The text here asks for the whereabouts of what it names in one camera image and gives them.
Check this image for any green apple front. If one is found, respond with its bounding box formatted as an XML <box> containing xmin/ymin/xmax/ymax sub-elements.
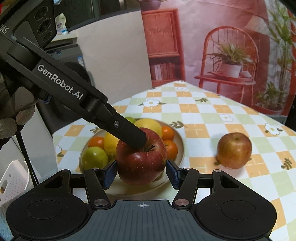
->
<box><xmin>79</xmin><ymin>147</ymin><xmax>109</xmax><ymax>172</ymax></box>

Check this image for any green apple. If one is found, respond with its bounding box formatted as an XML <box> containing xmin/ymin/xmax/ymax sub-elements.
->
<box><xmin>79</xmin><ymin>147</ymin><xmax>109</xmax><ymax>172</ymax></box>
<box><xmin>126</xmin><ymin>117</ymin><xmax>136</xmax><ymax>123</ymax></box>

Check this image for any mandarin orange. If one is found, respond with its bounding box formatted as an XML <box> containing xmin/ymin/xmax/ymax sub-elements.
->
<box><xmin>162</xmin><ymin>126</ymin><xmax>175</xmax><ymax>141</ymax></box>
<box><xmin>88</xmin><ymin>137</ymin><xmax>104</xmax><ymax>149</ymax></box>
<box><xmin>164</xmin><ymin>141</ymin><xmax>178</xmax><ymax>161</ymax></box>

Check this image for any yellow lemon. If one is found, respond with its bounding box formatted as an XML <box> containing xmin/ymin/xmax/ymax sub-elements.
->
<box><xmin>134</xmin><ymin>118</ymin><xmax>163</xmax><ymax>138</ymax></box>
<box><xmin>104</xmin><ymin>132</ymin><xmax>119</xmax><ymax>158</ymax></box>

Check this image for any bright red apple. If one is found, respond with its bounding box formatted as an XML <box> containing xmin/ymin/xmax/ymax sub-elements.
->
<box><xmin>115</xmin><ymin>128</ymin><xmax>168</xmax><ymax>186</ymax></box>

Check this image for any gloved left hand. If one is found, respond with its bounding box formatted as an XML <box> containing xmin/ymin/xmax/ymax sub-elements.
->
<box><xmin>1</xmin><ymin>73</ymin><xmax>37</xmax><ymax>146</ymax></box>

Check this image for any beige round plate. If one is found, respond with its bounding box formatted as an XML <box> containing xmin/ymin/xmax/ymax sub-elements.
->
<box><xmin>79</xmin><ymin>118</ymin><xmax>184</xmax><ymax>187</ymax></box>

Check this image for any white detergent bag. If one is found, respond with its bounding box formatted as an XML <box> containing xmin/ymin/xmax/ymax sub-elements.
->
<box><xmin>55</xmin><ymin>13</ymin><xmax>68</xmax><ymax>35</ymax></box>

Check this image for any grey washing machine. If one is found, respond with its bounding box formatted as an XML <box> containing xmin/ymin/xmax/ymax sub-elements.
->
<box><xmin>37</xmin><ymin>44</ymin><xmax>94</xmax><ymax>135</ymax></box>

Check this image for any brownish red apple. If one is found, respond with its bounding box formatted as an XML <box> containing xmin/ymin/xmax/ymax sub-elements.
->
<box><xmin>216</xmin><ymin>132</ymin><xmax>252</xmax><ymax>169</ymax></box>

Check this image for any green apple near plate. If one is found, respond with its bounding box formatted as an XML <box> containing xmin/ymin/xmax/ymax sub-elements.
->
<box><xmin>126</xmin><ymin>117</ymin><xmax>136</xmax><ymax>123</ymax></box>

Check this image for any white plastic basket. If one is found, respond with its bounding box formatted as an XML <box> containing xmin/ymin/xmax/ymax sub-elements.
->
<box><xmin>1</xmin><ymin>160</ymin><xmax>34</xmax><ymax>205</ymax></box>

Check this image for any pink printed backdrop cloth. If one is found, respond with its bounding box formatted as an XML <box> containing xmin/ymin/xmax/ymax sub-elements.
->
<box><xmin>140</xmin><ymin>1</ymin><xmax>295</xmax><ymax>117</ymax></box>

